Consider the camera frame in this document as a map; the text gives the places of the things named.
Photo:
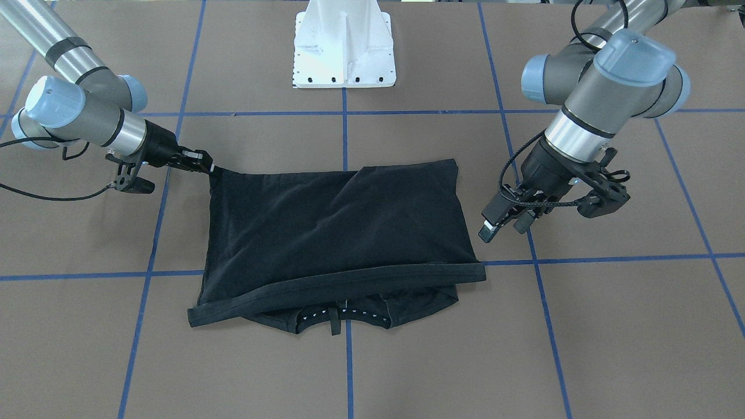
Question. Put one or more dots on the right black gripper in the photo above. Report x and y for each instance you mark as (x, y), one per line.
(159, 144)

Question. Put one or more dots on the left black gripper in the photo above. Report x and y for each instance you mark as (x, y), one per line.
(546, 167)

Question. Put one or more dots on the black graphic t-shirt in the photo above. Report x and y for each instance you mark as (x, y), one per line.
(383, 245)

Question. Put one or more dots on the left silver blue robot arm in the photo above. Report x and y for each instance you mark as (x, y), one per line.
(609, 73)

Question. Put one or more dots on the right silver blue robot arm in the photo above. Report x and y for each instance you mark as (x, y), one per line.
(86, 101)

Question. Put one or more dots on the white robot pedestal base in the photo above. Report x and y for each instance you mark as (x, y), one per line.
(343, 44)

